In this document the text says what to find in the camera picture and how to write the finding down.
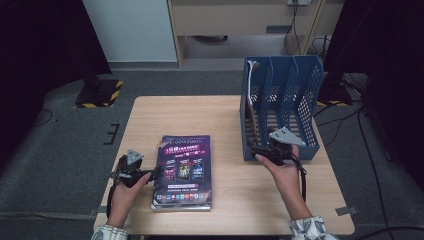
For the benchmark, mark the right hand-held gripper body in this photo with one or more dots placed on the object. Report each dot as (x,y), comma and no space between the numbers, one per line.
(285,140)

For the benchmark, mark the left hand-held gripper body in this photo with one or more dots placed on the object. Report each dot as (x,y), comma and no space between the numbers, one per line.
(133,166)

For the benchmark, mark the purple cover magazine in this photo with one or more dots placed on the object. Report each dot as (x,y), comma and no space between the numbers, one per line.
(181,180)

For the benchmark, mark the blue file rack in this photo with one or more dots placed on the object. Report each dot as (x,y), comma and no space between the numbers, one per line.
(311,153)

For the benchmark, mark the white picture grid magazine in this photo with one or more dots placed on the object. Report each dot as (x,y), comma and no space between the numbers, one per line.
(180,209)

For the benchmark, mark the person's left hand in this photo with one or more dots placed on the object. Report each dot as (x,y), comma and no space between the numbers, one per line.
(125,200)

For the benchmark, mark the person's right hand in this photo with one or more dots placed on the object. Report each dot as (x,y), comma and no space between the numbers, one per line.
(286,180)

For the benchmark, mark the black floor tape mark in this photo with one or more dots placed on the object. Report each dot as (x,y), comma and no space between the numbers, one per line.
(115,133)

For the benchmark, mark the grey tape piece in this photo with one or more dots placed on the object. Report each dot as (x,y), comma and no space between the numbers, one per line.
(346,210)
(101,210)

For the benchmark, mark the black yellow striped stand base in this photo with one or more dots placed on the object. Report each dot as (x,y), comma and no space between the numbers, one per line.
(336,96)
(100,96)

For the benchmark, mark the light wooden desk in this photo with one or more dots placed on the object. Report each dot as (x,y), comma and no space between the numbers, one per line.
(233,20)

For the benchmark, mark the white cabinet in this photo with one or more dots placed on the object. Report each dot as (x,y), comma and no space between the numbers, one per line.
(130,30)

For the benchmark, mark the black curtain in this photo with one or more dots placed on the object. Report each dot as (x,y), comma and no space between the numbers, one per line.
(40,66)
(393,50)

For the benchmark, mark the white power strip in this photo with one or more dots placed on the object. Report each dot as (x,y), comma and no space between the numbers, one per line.
(299,2)

